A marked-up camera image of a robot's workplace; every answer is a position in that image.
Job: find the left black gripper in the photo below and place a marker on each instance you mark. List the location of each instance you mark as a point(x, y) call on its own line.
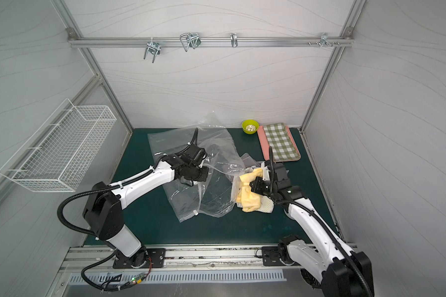
point(197, 172)

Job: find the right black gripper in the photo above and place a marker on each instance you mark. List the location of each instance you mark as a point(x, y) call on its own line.
point(262, 184)

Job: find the yellow towel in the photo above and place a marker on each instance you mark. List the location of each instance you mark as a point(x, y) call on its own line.
point(246, 198)

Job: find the grey towel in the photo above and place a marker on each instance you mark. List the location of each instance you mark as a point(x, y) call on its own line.
point(250, 162)

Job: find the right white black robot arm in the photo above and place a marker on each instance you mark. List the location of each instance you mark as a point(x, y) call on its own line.
point(329, 263)

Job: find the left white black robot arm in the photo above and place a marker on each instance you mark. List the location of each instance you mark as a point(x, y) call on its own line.
point(104, 208)

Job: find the green checkered cloth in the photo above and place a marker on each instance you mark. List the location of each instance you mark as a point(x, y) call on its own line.
point(279, 139)

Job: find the pink tray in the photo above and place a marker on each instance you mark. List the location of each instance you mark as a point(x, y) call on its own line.
point(264, 143)

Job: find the green small bowl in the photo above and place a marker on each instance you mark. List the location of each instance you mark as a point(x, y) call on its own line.
point(250, 126)

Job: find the metal hook clamp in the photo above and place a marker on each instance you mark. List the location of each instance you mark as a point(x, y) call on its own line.
point(323, 42)
point(153, 49)
point(234, 40)
point(190, 40)

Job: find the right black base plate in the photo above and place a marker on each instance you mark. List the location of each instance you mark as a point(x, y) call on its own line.
point(271, 257)

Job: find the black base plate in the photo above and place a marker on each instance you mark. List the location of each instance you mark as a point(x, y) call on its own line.
point(148, 258)
point(271, 257)

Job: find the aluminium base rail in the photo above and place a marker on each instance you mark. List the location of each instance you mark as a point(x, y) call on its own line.
point(177, 257)

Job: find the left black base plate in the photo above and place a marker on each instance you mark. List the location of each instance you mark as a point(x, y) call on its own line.
point(148, 258)

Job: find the white vented cable duct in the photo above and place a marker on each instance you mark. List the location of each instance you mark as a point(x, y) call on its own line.
point(172, 277)

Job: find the white wire basket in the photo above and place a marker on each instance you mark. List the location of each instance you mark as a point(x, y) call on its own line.
point(55, 158)

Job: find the aluminium cross rail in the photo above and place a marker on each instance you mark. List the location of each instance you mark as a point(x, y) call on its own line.
point(206, 42)

